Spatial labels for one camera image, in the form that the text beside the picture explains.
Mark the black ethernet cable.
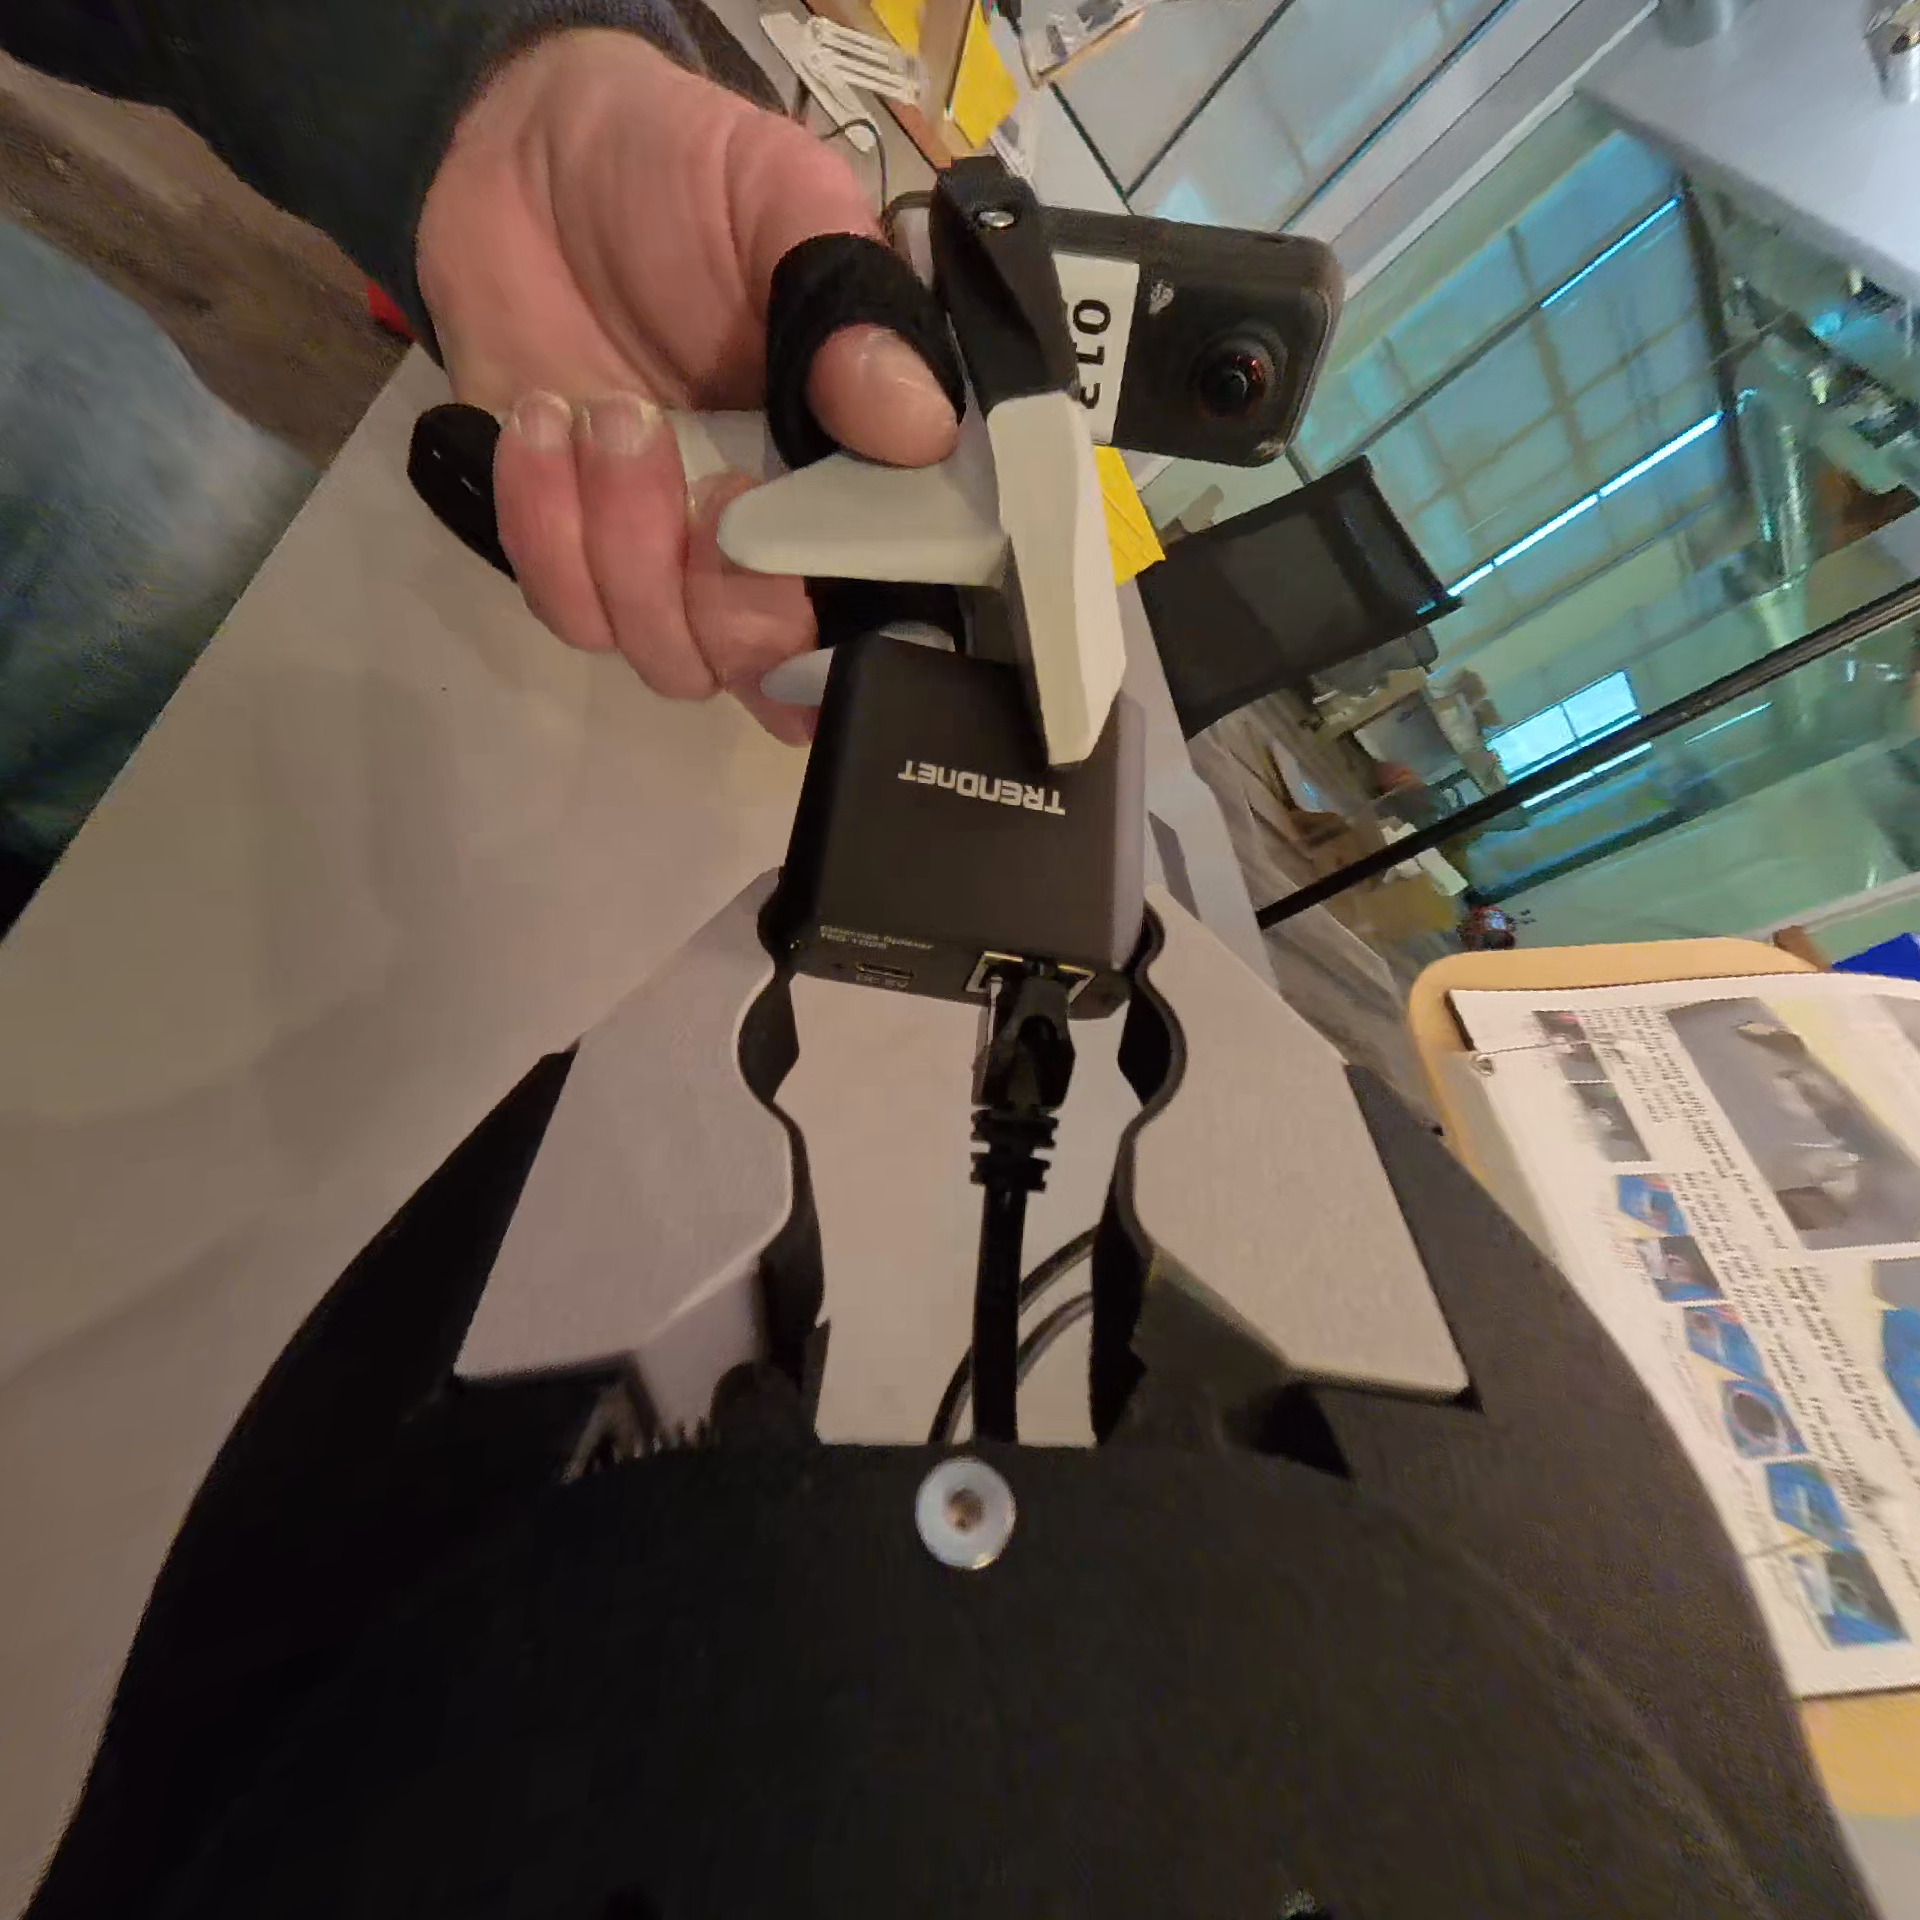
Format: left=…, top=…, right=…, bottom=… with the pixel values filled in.
left=930, top=960, right=1098, bottom=1449

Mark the person's leg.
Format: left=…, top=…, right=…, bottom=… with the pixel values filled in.
left=0, top=224, right=330, bottom=932

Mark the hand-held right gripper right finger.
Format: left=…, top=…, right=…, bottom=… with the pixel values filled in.
left=1094, top=884, right=1471, bottom=1442

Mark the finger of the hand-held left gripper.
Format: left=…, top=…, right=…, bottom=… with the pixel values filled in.
left=982, top=392, right=1129, bottom=767

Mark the wooden instruction board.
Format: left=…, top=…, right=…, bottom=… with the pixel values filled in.
left=1410, top=936, right=1920, bottom=1920

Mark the black network switch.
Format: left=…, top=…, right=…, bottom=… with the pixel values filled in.
left=760, top=630, right=1150, bottom=1010

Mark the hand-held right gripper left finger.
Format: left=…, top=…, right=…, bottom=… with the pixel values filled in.
left=454, top=870, right=826, bottom=1425

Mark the person's left hand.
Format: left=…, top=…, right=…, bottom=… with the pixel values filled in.
left=415, top=36, right=969, bottom=746

